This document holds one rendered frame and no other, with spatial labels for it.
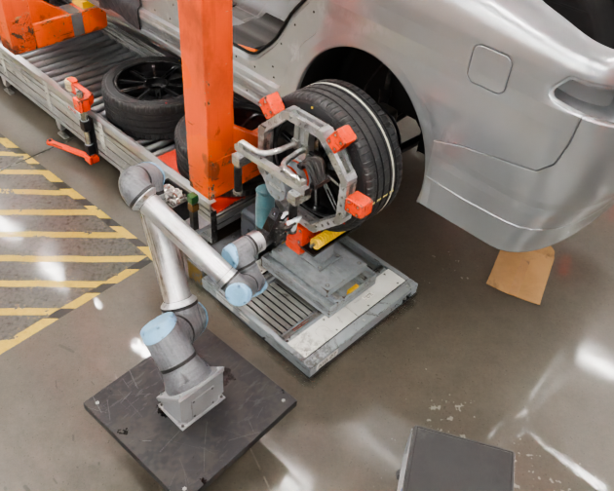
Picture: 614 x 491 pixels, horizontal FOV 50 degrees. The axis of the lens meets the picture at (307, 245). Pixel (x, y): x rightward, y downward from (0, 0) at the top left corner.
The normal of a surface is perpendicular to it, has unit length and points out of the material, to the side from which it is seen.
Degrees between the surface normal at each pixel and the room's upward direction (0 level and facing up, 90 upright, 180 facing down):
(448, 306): 0
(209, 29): 90
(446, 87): 90
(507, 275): 1
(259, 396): 0
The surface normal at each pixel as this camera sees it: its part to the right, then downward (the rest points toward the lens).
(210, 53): 0.71, 0.51
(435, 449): 0.07, -0.73
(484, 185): -0.70, 0.44
